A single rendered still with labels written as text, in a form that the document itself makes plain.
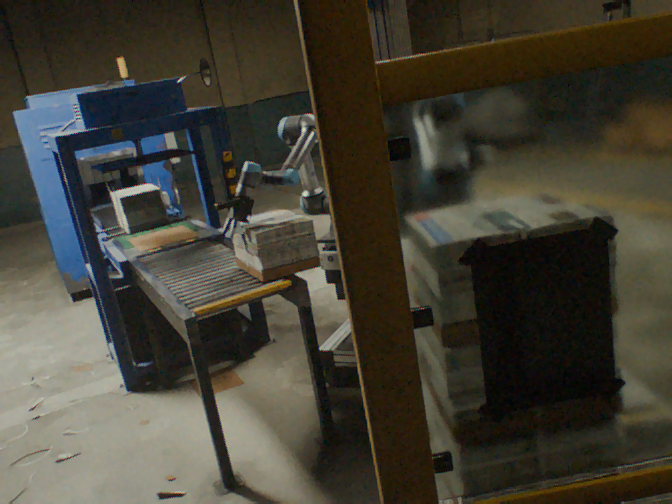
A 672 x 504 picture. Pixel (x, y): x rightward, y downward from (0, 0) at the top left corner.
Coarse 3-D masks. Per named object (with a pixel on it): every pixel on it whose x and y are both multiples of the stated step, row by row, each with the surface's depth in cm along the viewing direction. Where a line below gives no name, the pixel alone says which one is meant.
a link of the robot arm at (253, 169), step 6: (246, 162) 289; (246, 168) 288; (252, 168) 288; (258, 168) 290; (246, 174) 288; (252, 174) 288; (258, 174) 291; (240, 180) 290; (246, 180) 288; (252, 180) 289; (258, 180) 292; (252, 186) 290
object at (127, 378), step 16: (64, 144) 350; (64, 160) 351; (80, 176) 356; (80, 192) 358; (80, 208) 359; (80, 224) 360; (96, 240) 365; (96, 256) 367; (96, 272) 368; (112, 304) 376; (112, 320) 377; (112, 336) 379; (128, 352) 385; (128, 368) 387; (128, 384) 388
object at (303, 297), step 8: (216, 240) 381; (224, 240) 376; (232, 248) 355; (296, 280) 281; (304, 280) 279; (296, 288) 278; (304, 288) 278; (288, 296) 291; (296, 296) 281; (304, 296) 279; (296, 304) 284; (304, 304) 280
